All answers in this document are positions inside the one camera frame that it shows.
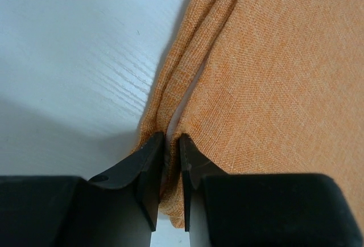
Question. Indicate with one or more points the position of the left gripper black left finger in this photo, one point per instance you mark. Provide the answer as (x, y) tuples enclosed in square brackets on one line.
[(118, 207)]

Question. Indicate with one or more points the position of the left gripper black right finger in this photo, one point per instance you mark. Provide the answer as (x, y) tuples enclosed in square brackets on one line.
[(222, 209)]

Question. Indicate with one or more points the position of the orange cloth napkin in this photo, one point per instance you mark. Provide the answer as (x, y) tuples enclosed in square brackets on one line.
[(264, 86)]

